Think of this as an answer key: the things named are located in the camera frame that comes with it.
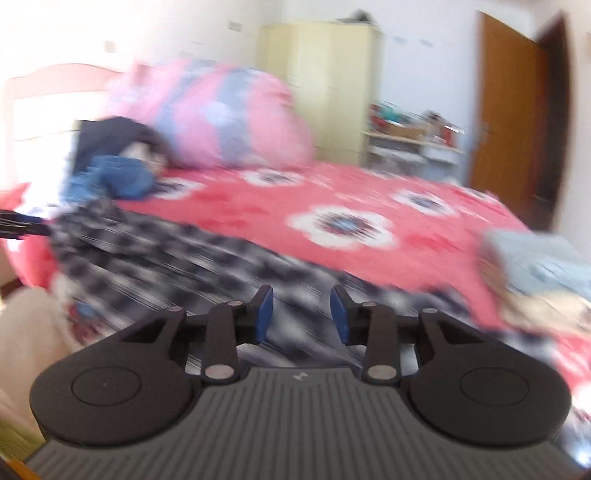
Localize navy white plaid shirt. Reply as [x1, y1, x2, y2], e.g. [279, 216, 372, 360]
[48, 200, 490, 370]

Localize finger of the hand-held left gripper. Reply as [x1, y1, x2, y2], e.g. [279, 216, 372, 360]
[0, 209, 51, 241]

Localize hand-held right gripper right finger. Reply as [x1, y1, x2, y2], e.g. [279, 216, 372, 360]
[331, 285, 504, 384]

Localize cardboard box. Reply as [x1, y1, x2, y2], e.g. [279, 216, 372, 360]
[385, 122, 428, 138]

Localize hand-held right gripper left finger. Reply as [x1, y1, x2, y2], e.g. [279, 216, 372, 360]
[102, 285, 274, 384]

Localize beige folded cloth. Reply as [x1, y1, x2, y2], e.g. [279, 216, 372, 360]
[499, 281, 591, 330]

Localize wooden door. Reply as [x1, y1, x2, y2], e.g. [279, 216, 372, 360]
[466, 10, 550, 217]

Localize person's cream fleece clothing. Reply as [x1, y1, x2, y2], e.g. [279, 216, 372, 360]
[0, 286, 75, 444]

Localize red floral blanket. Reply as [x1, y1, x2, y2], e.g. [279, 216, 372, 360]
[0, 161, 591, 416]

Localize blue jeans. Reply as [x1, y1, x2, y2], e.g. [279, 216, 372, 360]
[62, 154, 158, 204]

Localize light blue folded towel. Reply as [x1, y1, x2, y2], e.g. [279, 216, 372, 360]
[482, 230, 591, 301]

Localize pink headboard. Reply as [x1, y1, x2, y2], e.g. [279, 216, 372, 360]
[2, 62, 134, 144]

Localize dark navy jacket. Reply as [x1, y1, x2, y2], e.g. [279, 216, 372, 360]
[74, 117, 160, 171]

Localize pink grey floral duvet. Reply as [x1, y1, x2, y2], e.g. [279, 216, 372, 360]
[108, 59, 319, 169]

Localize cream cloth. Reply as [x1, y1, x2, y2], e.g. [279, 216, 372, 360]
[122, 141, 167, 169]

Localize cream wardrobe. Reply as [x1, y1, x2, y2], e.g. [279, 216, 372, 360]
[256, 21, 384, 167]

